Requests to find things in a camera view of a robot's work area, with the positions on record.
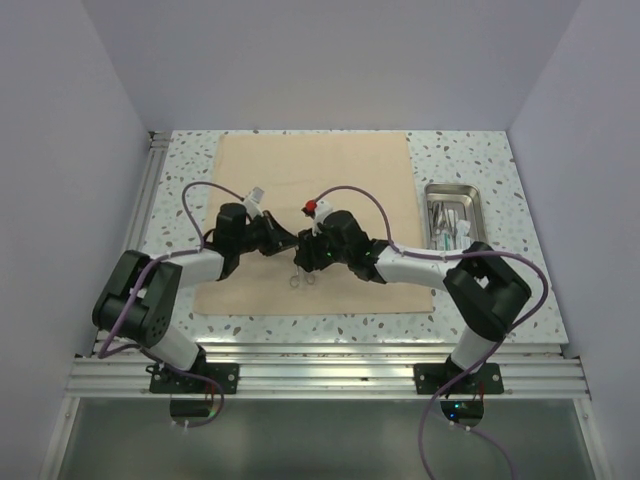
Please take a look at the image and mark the curved tweezers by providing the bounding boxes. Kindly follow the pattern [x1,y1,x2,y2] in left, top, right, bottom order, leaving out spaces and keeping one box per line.
[430,202,452,235]

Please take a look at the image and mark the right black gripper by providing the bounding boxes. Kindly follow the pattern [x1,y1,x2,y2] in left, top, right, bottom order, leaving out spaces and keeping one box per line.
[294,224,352,273]

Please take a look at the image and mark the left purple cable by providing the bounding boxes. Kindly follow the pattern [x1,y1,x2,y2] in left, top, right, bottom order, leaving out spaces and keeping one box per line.
[97,182,254,429]

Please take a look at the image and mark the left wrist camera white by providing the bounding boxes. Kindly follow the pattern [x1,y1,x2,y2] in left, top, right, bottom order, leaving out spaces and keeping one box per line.
[243,187,264,219]

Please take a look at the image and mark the stainless steel tray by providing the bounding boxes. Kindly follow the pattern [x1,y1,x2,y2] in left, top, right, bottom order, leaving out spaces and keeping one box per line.
[424,183,488,250]

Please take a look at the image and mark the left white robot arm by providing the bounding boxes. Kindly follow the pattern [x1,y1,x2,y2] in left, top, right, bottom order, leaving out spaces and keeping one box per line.
[92,203,297,393]

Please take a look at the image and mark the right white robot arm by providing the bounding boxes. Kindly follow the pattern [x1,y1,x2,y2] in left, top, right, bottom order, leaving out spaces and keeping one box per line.
[294,210,532,393]

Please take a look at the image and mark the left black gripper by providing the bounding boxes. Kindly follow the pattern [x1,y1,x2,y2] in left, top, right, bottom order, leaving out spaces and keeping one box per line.
[234,210,299,257]

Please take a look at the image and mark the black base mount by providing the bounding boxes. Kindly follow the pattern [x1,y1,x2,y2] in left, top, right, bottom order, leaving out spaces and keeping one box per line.
[413,362,503,397]
[145,363,240,395]

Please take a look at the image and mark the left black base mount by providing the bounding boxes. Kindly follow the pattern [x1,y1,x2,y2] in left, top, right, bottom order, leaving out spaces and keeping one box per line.
[145,363,240,395]

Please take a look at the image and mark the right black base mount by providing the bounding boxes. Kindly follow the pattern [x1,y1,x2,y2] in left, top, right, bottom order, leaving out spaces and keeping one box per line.
[413,362,503,397]

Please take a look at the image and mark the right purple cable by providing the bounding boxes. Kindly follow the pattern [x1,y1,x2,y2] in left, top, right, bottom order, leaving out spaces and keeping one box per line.
[314,184,550,480]

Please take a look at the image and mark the beige cloth mat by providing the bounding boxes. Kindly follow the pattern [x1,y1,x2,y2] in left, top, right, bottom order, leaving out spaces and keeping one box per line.
[193,133,433,316]

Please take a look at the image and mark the purple cable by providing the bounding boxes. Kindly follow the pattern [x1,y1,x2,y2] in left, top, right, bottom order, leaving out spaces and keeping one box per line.
[97,182,254,429]
[314,184,550,480]

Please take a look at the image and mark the hemostat forceps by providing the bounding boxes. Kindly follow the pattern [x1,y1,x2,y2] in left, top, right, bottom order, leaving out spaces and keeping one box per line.
[289,266,316,288]

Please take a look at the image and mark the aluminium rail frame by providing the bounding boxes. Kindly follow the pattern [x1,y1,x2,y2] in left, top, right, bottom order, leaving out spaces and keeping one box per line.
[63,130,591,401]

